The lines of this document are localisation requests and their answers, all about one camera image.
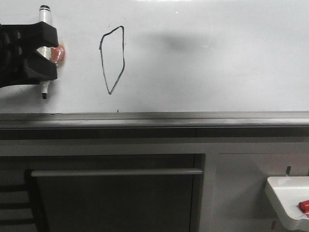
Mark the white left plastic tray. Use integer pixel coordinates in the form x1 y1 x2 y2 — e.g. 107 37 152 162
265 176 309 232

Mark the white black whiteboard marker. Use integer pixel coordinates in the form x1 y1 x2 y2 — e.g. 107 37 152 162
37 5 52 100

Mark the red round magnet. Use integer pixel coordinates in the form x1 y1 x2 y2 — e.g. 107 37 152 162
50 44 66 65

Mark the red whiteboard marker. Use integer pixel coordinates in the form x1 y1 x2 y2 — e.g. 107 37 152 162
298 200 309 214

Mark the white whiteboard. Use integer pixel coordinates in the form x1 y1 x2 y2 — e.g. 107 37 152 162
0 0 309 129

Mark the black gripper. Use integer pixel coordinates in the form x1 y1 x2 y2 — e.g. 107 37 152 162
0 21 58 87

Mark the dark cabinet panel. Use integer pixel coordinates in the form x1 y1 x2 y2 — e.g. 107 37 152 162
27 154 205 232

